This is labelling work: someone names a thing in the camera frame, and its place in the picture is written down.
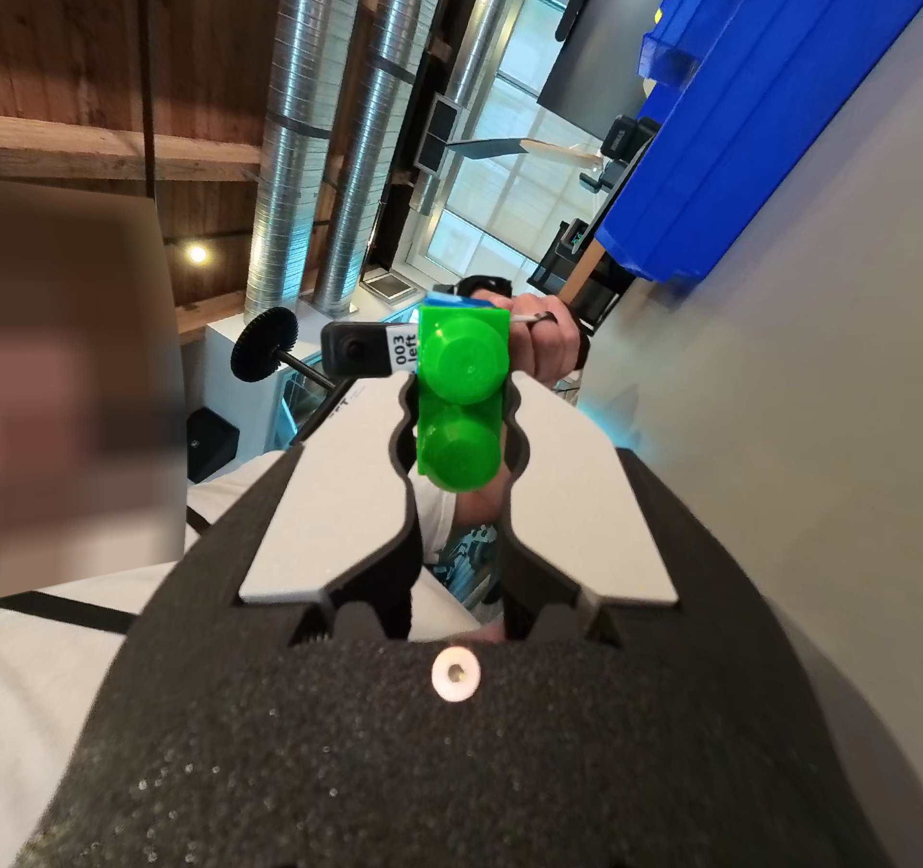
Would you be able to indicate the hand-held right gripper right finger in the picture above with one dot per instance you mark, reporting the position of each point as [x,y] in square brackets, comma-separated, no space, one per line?
[591,514]

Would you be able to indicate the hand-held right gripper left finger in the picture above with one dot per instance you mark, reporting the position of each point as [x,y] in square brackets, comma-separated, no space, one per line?
[332,514]

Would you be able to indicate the green two-stud toy block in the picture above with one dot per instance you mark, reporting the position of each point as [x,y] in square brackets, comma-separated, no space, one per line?
[461,363]

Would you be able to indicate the person's left hand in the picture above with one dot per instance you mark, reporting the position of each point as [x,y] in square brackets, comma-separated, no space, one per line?
[552,348]

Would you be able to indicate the black speaker box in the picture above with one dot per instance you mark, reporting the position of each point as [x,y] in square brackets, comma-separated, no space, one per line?
[213,446]

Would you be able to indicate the round ceiling light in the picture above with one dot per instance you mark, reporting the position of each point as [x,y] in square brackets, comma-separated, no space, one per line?
[196,253]

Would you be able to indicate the silver ventilation duct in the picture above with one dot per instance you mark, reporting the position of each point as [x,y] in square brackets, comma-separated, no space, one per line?
[288,125]
[368,161]
[483,31]

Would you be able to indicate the black wall screen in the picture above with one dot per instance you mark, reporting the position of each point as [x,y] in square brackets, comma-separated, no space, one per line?
[613,31]

